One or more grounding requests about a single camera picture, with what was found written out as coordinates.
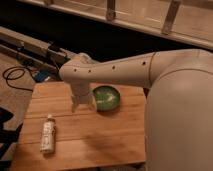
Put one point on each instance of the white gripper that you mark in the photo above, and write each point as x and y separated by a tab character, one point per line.
82	94

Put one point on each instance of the white plastic bottle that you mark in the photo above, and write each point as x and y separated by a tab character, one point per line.
48	136

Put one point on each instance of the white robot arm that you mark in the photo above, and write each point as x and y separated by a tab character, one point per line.
179	108

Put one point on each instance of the green ceramic bowl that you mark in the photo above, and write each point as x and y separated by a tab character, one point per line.
107	98

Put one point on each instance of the blue box on floor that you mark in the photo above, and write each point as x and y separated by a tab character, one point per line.
41	76

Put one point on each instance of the metal floor rail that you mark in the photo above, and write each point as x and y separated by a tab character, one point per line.
33	50

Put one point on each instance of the black clamp on rail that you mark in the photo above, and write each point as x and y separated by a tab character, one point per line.
55	52

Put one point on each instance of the wooden window frame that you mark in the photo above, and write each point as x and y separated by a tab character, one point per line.
187	21

